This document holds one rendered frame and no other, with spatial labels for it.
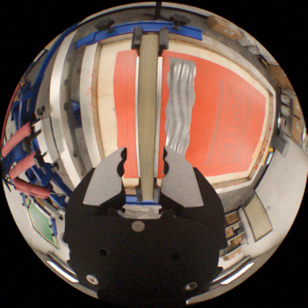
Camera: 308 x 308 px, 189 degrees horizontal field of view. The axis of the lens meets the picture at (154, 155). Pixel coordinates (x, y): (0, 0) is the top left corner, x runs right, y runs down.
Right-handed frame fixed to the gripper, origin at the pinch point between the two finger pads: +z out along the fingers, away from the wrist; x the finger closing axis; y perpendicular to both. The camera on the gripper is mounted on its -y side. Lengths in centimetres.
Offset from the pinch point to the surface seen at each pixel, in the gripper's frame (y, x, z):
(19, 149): 0, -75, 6
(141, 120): -1.9, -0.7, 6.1
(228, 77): -16.7, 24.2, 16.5
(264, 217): 231, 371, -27
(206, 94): -8.4, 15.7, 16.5
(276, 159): 66, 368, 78
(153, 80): -8.6, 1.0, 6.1
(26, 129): -7.0, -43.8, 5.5
